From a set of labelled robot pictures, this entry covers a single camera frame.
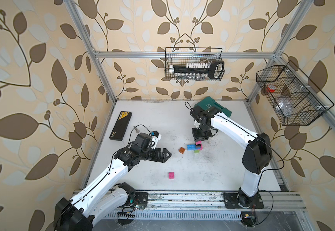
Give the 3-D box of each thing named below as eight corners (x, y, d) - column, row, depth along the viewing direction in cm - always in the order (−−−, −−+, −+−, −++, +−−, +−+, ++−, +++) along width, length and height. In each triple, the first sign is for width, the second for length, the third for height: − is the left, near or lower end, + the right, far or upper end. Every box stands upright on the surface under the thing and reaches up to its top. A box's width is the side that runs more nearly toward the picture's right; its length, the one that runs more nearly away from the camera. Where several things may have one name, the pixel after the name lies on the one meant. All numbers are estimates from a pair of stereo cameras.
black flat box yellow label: (110, 140, 101) (108, 137, 98) (121, 114, 116) (120, 110, 113) (122, 141, 100) (121, 138, 97) (132, 114, 116) (131, 111, 113)
